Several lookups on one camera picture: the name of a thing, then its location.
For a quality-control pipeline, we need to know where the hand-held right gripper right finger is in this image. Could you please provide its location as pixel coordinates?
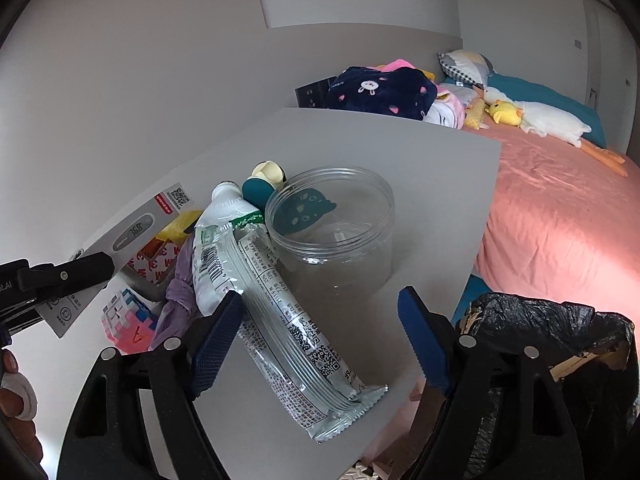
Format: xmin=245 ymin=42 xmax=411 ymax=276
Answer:
xmin=397 ymin=286 xmax=583 ymax=480

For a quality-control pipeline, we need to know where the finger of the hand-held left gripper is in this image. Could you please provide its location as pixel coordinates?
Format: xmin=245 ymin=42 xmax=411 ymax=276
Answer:
xmin=16 ymin=251 xmax=115 ymax=306

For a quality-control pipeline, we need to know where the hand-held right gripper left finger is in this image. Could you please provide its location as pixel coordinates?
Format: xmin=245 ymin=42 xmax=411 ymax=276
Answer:
xmin=56 ymin=290 xmax=246 ymax=480

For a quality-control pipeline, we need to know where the grey thermometer box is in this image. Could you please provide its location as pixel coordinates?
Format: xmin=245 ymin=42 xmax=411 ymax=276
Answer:
xmin=39 ymin=182 xmax=198 ymax=338

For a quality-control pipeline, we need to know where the silver printed snack wrapper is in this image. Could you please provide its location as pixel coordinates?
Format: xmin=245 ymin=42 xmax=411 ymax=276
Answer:
xmin=197 ymin=222 xmax=390 ymax=443

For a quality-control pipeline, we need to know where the black trash bag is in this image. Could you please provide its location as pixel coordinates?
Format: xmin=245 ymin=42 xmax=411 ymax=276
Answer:
xmin=457 ymin=292 xmax=633 ymax=480

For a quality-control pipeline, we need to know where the crushed white plastic bottle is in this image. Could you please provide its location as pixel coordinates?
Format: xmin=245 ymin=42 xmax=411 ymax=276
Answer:
xmin=192 ymin=180 xmax=281 ymax=318

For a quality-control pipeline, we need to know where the cardboard box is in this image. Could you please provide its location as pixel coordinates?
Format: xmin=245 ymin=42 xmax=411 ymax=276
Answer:
xmin=460 ymin=307 xmax=628 ymax=383

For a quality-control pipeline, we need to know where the person's left hand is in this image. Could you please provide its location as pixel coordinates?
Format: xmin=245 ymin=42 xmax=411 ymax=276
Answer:
xmin=0 ymin=347 xmax=43 ymax=466

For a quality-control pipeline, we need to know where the purple cloth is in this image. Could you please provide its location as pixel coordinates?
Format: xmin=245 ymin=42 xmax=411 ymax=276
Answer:
xmin=150 ymin=235 xmax=206 ymax=351

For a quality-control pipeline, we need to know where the pink and blue puzzle cube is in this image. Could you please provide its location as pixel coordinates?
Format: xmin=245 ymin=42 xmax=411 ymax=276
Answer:
xmin=100 ymin=287 xmax=161 ymax=356

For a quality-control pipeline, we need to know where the red and white tape packaging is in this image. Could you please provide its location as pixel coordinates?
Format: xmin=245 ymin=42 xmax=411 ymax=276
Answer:
xmin=122 ymin=237 xmax=181 ymax=301

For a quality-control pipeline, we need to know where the clear plastic jar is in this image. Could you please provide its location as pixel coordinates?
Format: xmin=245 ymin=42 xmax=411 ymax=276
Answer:
xmin=264 ymin=166 xmax=396 ymax=301

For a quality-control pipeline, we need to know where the yellow wrapper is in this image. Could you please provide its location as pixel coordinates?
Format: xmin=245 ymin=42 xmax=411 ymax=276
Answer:
xmin=157 ymin=209 xmax=203 ymax=248

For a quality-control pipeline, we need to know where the teal cat-shaped toy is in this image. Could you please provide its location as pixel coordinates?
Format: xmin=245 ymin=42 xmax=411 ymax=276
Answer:
xmin=241 ymin=161 xmax=337 ymax=236

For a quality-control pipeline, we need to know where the bed with pink sheet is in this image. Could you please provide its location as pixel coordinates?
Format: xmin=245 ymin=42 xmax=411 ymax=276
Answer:
xmin=452 ymin=120 xmax=640 ymax=321

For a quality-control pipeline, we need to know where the yellow corn plush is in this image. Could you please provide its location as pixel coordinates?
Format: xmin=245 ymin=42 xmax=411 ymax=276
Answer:
xmin=462 ymin=97 xmax=488 ymax=131

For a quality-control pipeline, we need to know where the yellow duck plush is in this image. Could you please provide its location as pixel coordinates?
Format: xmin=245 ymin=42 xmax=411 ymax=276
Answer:
xmin=487 ymin=100 xmax=525 ymax=126

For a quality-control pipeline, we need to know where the navy fleece blanket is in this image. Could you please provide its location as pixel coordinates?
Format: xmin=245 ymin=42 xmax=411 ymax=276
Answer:
xmin=327 ymin=65 xmax=438 ymax=121

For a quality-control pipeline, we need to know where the white goose plush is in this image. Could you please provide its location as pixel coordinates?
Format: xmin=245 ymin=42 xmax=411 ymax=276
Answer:
xmin=472 ymin=85 xmax=628 ymax=178

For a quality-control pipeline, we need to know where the pink garment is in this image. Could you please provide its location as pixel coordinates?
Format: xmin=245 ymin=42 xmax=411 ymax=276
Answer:
xmin=375 ymin=57 xmax=436 ymax=81

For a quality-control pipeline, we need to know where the checked patchwork pillow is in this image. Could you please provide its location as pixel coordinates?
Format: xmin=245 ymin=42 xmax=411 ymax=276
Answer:
xmin=438 ymin=50 xmax=496 ymax=86

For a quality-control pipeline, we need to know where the dark wall socket panel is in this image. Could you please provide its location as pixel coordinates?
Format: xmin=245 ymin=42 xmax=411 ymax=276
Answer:
xmin=295 ymin=77 xmax=337 ymax=109

